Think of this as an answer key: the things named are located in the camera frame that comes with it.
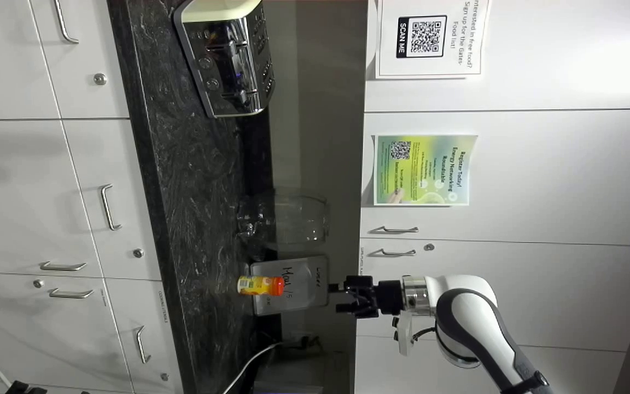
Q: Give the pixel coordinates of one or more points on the white QR code sign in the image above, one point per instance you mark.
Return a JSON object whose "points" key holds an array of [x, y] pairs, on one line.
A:
{"points": [[432, 38]]}

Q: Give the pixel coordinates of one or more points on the cream plastic tray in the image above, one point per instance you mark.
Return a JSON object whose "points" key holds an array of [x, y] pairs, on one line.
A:
{"points": [[220, 10]]}

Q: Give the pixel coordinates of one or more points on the green paper poster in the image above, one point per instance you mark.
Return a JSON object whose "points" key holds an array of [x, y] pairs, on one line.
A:
{"points": [[425, 169]]}

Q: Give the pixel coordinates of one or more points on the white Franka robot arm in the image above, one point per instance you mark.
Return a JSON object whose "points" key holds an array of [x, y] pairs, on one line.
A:
{"points": [[474, 314]]}

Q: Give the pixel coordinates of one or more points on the white drawer front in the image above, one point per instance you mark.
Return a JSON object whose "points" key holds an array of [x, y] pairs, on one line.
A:
{"points": [[87, 161], [151, 306], [82, 95]]}

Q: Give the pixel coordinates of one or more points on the round silver cabinet lock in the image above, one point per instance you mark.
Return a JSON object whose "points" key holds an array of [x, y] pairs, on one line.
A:
{"points": [[430, 245], [164, 376], [37, 282], [99, 77], [139, 253]]}

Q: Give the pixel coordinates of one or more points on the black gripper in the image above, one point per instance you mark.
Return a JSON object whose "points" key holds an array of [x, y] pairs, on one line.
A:
{"points": [[380, 295]]}

